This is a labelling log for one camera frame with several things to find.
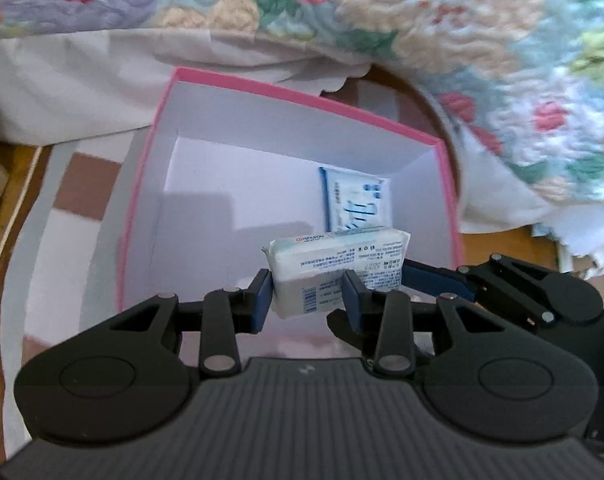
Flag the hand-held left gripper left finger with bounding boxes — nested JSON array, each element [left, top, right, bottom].
[[109, 269, 273, 378]]

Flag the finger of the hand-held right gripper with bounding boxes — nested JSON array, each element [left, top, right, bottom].
[[404, 254, 557, 332], [327, 308, 377, 359]]

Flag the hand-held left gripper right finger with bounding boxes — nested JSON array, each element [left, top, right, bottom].
[[342, 269, 482, 377]]

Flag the white tissue packet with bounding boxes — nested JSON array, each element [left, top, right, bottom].
[[262, 226, 413, 319]]

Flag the pink cardboard box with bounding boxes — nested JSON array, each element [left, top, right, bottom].
[[114, 66, 465, 322]]

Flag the blue and white wipes packet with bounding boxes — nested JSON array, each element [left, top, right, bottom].
[[318, 166, 393, 234]]

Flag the floral quilt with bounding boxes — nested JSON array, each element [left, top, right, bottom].
[[0, 0, 604, 207]]

